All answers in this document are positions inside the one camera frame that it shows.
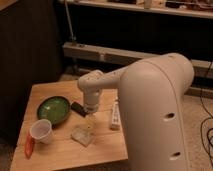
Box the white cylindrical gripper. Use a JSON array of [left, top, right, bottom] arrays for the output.
[[83, 90, 102, 130]]

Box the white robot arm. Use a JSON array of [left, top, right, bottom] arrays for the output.
[[78, 53, 194, 171]]

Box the green ceramic bowl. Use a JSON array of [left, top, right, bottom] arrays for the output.
[[37, 96, 70, 125]]

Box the small black rectangular object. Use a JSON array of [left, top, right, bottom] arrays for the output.
[[71, 102, 87, 117]]

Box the white remote controller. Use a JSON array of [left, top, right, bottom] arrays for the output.
[[110, 101, 120, 130]]

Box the grey metal beam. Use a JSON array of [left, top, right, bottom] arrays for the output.
[[62, 42, 213, 99]]

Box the orange red carrot toy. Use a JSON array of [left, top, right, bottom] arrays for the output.
[[25, 134, 35, 158]]

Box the wooden shelf board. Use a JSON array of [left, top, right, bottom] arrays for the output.
[[57, 0, 213, 19]]

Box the black cable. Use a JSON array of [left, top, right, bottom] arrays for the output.
[[199, 61, 213, 158]]

